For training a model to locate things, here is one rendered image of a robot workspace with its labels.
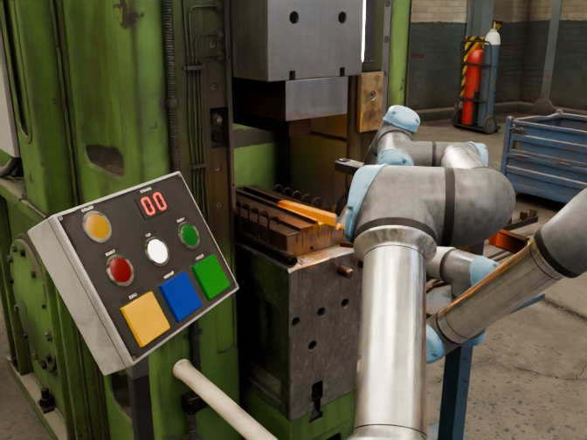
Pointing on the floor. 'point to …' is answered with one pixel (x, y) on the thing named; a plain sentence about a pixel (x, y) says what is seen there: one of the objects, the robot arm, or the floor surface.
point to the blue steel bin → (546, 155)
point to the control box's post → (141, 400)
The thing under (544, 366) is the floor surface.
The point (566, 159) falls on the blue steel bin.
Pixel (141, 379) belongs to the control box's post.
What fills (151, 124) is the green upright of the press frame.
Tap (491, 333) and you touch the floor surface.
